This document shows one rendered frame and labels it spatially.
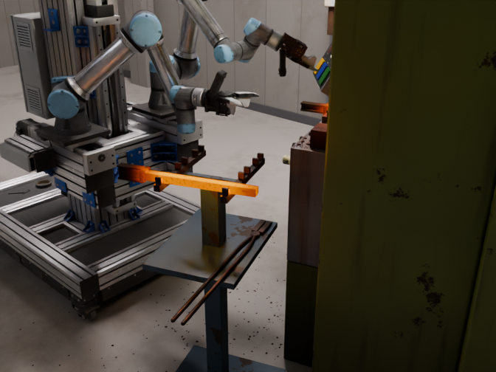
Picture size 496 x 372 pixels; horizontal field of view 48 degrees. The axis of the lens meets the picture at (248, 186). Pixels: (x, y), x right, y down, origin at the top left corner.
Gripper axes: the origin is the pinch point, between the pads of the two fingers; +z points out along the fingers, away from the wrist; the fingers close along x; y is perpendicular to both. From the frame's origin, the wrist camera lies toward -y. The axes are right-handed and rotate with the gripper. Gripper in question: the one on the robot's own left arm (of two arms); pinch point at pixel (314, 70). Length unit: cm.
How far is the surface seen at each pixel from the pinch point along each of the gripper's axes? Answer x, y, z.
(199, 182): -97, -30, -32
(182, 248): -88, -57, -24
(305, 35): 249, -12, 29
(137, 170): -89, -39, -48
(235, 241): -83, -49, -10
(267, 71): 277, -60, 21
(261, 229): -78, -43, -3
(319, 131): -66, -7, -2
